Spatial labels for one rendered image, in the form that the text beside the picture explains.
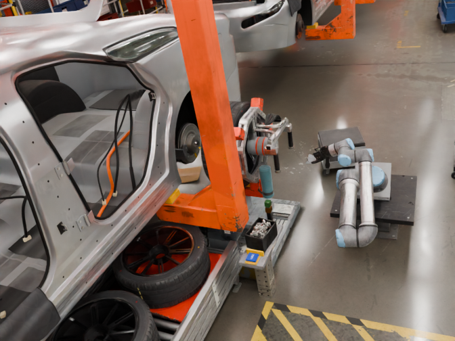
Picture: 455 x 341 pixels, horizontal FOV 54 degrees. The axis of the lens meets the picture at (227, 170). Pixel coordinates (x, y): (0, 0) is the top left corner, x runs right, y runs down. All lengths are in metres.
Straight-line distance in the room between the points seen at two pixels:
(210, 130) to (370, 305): 1.60
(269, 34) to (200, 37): 3.26
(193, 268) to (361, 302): 1.18
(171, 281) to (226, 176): 0.74
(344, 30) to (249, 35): 1.58
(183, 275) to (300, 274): 0.97
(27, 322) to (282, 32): 4.44
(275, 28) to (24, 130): 3.97
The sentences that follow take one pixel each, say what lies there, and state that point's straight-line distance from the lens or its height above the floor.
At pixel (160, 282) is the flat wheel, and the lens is 2.95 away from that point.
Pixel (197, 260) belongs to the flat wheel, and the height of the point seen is 0.50.
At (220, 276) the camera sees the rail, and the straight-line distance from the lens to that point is 3.10.
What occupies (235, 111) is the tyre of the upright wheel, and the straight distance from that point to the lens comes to 3.24.
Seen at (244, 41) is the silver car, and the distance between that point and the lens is 5.72.
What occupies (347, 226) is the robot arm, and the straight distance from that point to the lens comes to 3.05.
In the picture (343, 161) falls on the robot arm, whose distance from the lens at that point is 3.18.
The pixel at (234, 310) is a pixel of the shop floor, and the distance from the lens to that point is 3.33.
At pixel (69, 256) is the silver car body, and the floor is 1.01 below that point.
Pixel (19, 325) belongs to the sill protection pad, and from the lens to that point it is 2.43.
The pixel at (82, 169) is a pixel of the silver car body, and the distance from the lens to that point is 3.47.
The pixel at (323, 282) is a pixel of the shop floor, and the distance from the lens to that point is 3.44.
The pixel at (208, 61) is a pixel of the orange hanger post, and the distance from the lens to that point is 2.52.
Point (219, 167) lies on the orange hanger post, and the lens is 2.83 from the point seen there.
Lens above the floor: 2.49
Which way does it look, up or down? 31 degrees down
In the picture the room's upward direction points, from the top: 11 degrees counter-clockwise
